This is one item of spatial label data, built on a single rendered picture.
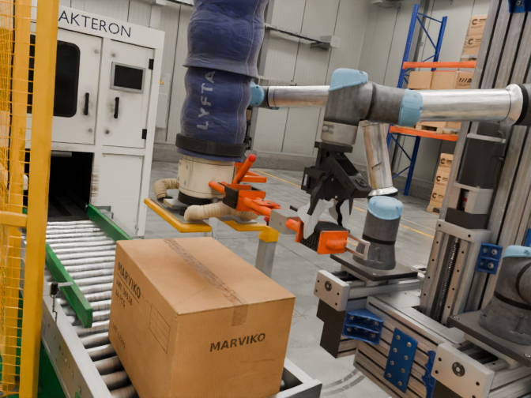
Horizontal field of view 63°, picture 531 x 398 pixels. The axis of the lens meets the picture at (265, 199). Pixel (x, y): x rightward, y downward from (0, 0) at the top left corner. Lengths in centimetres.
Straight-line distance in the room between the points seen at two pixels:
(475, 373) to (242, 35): 107
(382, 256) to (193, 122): 77
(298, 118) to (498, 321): 1115
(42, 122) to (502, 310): 151
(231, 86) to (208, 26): 18
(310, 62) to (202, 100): 1106
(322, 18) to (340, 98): 1173
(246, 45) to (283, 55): 1049
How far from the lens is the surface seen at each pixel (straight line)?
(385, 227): 153
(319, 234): 93
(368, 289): 155
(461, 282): 148
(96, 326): 198
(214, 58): 133
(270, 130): 1174
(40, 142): 168
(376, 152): 165
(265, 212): 109
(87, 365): 166
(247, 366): 143
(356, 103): 92
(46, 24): 167
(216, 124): 133
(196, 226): 129
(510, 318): 129
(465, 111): 112
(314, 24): 1244
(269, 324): 140
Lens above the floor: 150
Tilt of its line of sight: 11 degrees down
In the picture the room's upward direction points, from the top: 9 degrees clockwise
